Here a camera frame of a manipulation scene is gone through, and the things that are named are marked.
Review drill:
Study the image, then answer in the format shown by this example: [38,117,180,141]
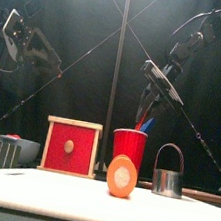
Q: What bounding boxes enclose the red plastic cup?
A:
[106,126,150,176]

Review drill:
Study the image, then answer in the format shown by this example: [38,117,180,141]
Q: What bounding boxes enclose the red and blue toy knife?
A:
[132,111,157,136]

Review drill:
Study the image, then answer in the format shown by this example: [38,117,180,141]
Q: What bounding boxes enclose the grey bowl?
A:
[0,134,42,168]

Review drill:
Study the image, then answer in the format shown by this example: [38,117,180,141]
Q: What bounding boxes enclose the white cutting board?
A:
[0,162,221,221]

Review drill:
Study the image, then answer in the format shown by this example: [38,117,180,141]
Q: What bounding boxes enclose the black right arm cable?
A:
[170,3,217,45]

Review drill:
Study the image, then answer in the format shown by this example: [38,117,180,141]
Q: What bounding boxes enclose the grey ribbed block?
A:
[0,140,23,174]

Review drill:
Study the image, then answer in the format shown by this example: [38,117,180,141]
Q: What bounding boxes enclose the vertical metal frame pole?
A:
[94,0,135,176]

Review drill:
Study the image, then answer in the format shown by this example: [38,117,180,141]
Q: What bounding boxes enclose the small metal bucket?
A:
[149,140,191,200]

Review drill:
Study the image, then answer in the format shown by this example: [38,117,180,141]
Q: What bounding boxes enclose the orange toy carrot slice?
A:
[102,152,142,201]

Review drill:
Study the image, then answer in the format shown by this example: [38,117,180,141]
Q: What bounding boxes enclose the wooden box with red drawer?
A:
[36,114,105,180]

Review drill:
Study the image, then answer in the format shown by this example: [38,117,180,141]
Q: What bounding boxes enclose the red toy in bowl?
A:
[5,131,23,141]

